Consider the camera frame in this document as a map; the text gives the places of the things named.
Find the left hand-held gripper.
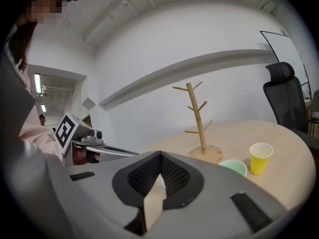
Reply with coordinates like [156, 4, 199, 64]
[54, 112, 140, 165]

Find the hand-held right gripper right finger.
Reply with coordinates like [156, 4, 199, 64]
[149, 151, 296, 239]

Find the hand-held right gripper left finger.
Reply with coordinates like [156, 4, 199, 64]
[48, 150, 162, 239]

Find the green plastic cup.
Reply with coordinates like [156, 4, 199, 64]
[218, 159, 248, 178]

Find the yellow plastic cup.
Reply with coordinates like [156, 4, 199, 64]
[249, 142, 274, 176]

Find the wooden cup tree stand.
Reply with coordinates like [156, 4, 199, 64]
[172, 82, 223, 164]

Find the person's left forearm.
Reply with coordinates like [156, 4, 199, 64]
[18, 123, 67, 164]

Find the person's left hand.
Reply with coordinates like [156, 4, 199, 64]
[73, 148, 101, 165]

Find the black mesh office chair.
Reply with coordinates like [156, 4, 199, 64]
[263, 61, 319, 156]

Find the white ceiling conduit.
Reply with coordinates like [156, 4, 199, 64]
[82, 0, 165, 41]

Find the whiteboard on black stand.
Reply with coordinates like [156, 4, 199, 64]
[260, 30, 312, 102]

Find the person's face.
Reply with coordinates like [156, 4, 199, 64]
[24, 0, 68, 24]

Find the grey wall plate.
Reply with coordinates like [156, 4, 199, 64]
[82, 98, 97, 111]

